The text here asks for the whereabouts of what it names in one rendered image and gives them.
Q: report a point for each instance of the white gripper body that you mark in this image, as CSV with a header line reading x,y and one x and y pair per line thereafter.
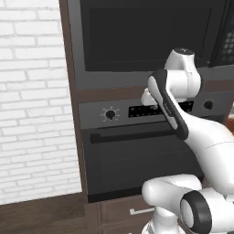
x,y
148,98

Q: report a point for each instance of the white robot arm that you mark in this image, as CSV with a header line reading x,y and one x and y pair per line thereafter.
x,y
213,152

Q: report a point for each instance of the black microwave door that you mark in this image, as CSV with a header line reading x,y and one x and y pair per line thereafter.
x,y
137,36

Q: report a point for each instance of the black oven door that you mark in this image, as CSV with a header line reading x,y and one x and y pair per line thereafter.
x,y
128,164

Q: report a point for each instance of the grey microwave oven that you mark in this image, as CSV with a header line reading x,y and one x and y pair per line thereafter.
x,y
76,45

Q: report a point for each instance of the black oven knob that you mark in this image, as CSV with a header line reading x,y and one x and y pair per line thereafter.
x,y
110,114
208,105

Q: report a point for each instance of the grey built-in oven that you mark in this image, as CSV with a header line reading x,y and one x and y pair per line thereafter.
x,y
91,112

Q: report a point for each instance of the brown wooden cabinet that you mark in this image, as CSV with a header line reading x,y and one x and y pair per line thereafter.
x,y
71,91

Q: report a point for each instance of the brown drawer front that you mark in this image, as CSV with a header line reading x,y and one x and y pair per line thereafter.
x,y
119,216

